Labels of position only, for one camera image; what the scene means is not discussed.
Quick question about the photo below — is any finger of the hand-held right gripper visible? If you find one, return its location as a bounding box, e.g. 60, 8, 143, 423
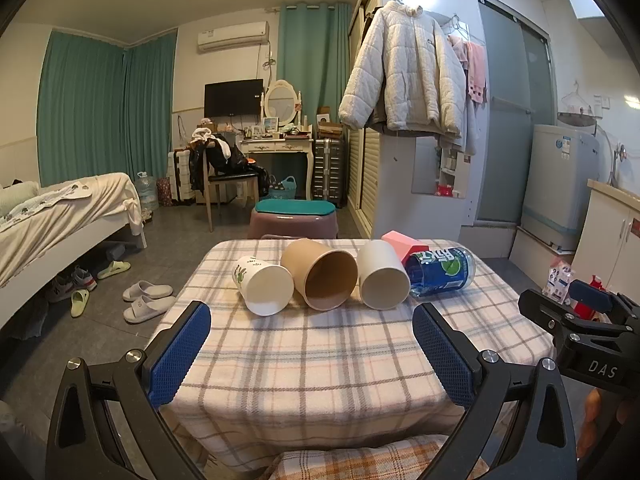
569, 279, 640, 317
518, 288, 583, 331

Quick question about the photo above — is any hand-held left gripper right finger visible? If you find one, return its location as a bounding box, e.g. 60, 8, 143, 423
412, 302, 581, 480

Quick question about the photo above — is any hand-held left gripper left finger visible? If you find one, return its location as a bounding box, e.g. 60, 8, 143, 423
45, 301, 213, 480

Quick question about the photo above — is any plain white cup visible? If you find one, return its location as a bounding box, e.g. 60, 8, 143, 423
356, 240, 411, 309

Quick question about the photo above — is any white cup with green print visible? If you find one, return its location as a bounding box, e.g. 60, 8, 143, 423
231, 256, 295, 317

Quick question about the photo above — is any brown paper cup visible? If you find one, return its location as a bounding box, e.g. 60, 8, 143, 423
280, 238, 360, 311

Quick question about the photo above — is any person's right hand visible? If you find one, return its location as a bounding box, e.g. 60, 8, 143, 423
585, 387, 640, 461

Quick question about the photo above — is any red plastic item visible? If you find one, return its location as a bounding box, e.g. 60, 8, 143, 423
572, 275, 608, 323

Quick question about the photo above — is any white slipper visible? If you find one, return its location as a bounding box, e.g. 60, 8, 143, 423
122, 280, 174, 303
123, 295, 177, 324

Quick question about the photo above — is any white cabinet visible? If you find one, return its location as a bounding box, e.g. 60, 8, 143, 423
570, 179, 640, 291

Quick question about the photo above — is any green slipper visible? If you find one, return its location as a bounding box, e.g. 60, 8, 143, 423
70, 288, 91, 319
96, 260, 132, 280

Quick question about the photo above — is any white washing machine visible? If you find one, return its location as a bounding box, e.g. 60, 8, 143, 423
520, 122, 601, 253

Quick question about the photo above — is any pink box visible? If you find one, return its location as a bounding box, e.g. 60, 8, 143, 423
381, 230, 431, 267

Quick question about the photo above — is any plaid tablecloth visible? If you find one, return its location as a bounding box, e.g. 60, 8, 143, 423
144, 237, 557, 463

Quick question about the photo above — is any grey sneaker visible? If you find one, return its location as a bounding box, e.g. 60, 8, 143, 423
47, 266, 98, 303

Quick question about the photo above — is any large water jug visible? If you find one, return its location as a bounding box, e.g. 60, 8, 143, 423
136, 171, 159, 212

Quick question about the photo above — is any bed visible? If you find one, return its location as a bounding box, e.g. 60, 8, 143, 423
0, 172, 149, 333

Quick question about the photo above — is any white suitcase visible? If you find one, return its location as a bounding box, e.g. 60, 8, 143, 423
167, 149, 201, 206

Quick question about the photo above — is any wooden chair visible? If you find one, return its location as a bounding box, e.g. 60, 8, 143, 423
202, 140, 261, 233

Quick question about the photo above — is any purple stool with teal lid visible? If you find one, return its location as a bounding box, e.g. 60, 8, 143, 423
248, 198, 341, 241

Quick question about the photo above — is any cream blanket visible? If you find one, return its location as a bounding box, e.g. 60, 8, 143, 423
0, 172, 146, 288

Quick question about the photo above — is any teal basket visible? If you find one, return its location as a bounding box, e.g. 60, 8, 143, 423
268, 176, 298, 201

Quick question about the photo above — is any grey garment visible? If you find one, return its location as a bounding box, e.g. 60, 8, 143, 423
440, 72, 482, 155

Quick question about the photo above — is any white wardrobe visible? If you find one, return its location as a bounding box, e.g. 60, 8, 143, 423
346, 0, 476, 241

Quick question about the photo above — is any frosted glass sliding door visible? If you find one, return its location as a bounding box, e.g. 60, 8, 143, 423
470, 0, 557, 226

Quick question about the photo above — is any pile of clothes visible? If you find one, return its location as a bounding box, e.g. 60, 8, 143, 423
187, 127, 271, 193

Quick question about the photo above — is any silver suitcase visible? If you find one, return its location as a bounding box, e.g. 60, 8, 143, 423
311, 137, 347, 208

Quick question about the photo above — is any white dressing table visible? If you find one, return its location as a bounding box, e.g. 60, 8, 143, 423
240, 134, 315, 201

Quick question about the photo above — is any pink towel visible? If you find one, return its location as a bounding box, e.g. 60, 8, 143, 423
447, 34, 488, 107

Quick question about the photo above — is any wide green curtain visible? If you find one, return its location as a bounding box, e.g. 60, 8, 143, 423
36, 29, 178, 187

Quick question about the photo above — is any black television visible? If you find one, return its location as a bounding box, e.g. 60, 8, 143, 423
204, 79, 264, 118

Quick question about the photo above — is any oval white vanity mirror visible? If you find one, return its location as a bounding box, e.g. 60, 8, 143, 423
263, 79, 304, 130

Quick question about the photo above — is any white puffer jacket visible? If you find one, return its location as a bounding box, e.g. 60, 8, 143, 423
338, 0, 466, 137

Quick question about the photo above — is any narrow green curtain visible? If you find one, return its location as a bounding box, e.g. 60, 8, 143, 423
276, 2, 353, 131

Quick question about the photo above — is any white air conditioner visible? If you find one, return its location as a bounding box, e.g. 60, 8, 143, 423
196, 21, 270, 54

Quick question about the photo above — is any wire clothes hanger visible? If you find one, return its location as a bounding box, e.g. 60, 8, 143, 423
559, 80, 598, 117

